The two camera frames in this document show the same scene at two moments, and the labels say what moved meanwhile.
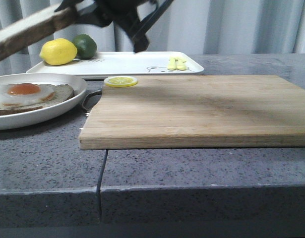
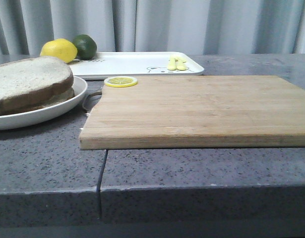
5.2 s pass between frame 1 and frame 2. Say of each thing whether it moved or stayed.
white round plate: stayed
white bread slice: moved
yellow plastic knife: stayed
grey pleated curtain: stayed
